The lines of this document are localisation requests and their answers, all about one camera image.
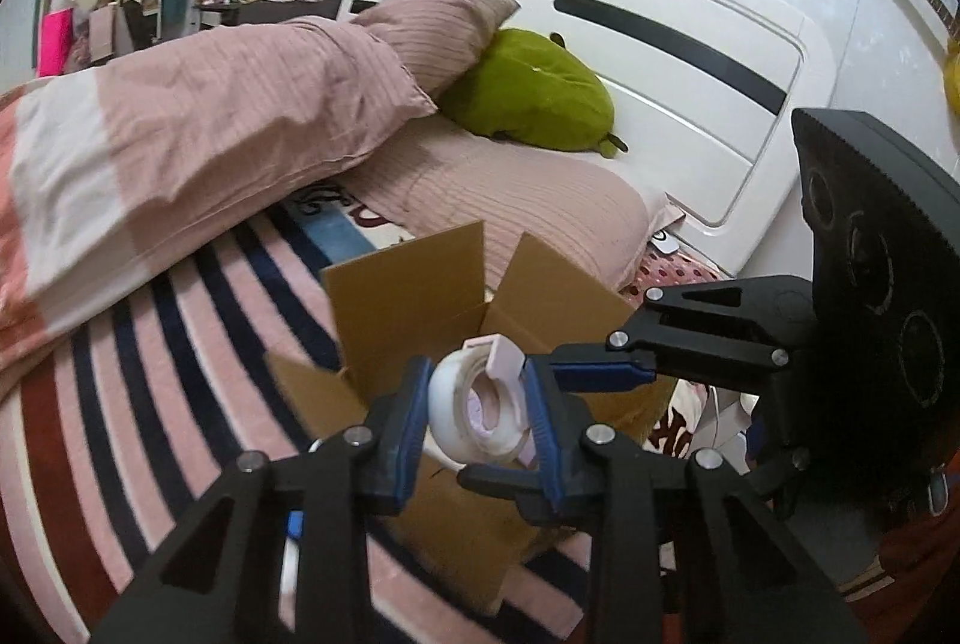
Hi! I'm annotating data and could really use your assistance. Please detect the white tape dispenser roll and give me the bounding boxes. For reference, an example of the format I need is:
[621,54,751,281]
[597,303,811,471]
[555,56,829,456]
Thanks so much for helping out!
[428,334,535,468]

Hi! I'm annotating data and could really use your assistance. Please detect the pink striped pillow lower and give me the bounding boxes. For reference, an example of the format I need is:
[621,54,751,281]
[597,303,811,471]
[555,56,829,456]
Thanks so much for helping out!
[337,116,682,291]

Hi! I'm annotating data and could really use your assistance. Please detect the pink striped pillow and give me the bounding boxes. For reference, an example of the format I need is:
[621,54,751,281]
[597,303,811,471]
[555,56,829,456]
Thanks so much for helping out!
[352,0,521,98]
[337,116,682,291]

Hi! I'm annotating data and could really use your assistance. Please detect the brown cardboard box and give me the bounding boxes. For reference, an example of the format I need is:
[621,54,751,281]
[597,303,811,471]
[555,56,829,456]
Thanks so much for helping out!
[265,221,633,613]

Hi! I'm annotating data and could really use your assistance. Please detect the striped fleece bed blanket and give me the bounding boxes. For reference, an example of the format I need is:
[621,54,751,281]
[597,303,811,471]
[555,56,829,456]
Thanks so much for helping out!
[0,181,723,644]

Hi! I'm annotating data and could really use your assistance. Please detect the green plush cushion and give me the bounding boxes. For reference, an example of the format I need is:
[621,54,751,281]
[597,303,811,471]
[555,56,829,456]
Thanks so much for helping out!
[439,28,628,158]

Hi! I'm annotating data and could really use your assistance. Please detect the white bed headboard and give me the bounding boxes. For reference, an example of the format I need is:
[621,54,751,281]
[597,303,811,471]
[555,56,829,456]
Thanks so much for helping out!
[338,0,836,275]

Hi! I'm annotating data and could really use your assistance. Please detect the pink striped pillow upper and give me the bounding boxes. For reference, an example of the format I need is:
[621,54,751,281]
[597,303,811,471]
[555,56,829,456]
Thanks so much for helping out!
[352,0,521,98]

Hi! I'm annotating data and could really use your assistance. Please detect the striped folded duvet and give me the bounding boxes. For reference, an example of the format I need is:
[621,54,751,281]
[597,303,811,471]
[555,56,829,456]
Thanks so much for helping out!
[2,17,434,384]

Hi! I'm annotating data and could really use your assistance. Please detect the magenta gift bag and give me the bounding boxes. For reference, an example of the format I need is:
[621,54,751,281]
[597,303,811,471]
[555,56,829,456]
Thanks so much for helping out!
[37,8,73,77]

